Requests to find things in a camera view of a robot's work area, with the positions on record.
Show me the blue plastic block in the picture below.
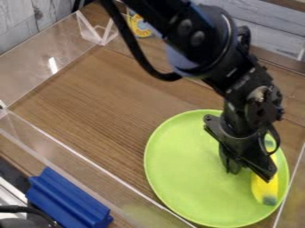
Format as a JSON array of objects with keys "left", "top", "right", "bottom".
[{"left": 26, "top": 167, "right": 113, "bottom": 228}]

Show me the clear acrylic corner bracket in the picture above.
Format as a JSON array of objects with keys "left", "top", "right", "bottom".
[{"left": 76, "top": 11, "right": 117, "bottom": 46}]

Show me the yellow labelled can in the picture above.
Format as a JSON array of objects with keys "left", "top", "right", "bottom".
[{"left": 125, "top": 8, "right": 152, "bottom": 38}]

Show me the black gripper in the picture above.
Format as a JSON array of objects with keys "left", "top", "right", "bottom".
[{"left": 202, "top": 114, "right": 278, "bottom": 182}]

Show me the yellow toy banana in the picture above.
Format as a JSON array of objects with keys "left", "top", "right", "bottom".
[{"left": 250, "top": 133, "right": 279, "bottom": 207}]

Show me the clear acrylic enclosure wall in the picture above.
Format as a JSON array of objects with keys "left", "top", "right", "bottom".
[{"left": 0, "top": 101, "right": 195, "bottom": 228}]

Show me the green plate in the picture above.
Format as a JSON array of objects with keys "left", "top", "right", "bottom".
[{"left": 144, "top": 110, "right": 279, "bottom": 228}]

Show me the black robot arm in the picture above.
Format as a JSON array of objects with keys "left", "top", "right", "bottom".
[{"left": 100, "top": 0, "right": 283, "bottom": 182}]

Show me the black cable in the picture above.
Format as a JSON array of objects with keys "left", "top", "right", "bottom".
[{"left": 0, "top": 204, "right": 60, "bottom": 228}]

